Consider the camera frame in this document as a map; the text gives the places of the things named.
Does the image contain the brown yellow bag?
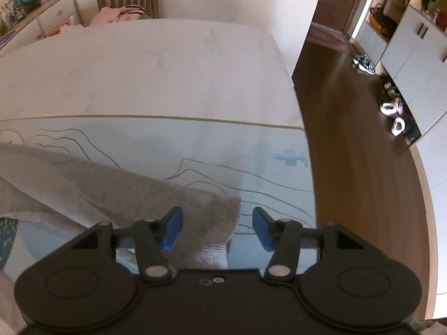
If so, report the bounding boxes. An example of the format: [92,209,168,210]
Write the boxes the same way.
[370,3,399,37]

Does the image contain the low white cabinet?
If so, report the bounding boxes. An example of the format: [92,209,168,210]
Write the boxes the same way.
[356,19,390,74]

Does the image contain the pair of black white sneakers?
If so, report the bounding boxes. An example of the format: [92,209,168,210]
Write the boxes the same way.
[352,55,377,75]

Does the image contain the wooden sideboard with white drawers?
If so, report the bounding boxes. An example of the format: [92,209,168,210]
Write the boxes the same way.
[0,0,84,58]

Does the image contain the pink garment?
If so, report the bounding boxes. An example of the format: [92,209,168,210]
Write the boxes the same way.
[90,5,146,27]

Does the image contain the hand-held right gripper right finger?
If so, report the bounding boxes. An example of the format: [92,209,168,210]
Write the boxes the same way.
[252,207,367,281]

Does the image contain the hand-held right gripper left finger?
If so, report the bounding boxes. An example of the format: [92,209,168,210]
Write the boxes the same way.
[70,207,184,281]

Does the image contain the pink rug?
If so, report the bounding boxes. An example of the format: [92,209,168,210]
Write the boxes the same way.
[307,23,350,51]

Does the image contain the grey pants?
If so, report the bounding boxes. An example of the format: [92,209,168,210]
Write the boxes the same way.
[0,141,242,270]

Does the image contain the white cabinet with black handles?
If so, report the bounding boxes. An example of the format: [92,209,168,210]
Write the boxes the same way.
[379,5,447,137]

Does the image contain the acrylic picture stand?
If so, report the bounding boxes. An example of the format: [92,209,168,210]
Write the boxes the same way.
[0,2,22,30]

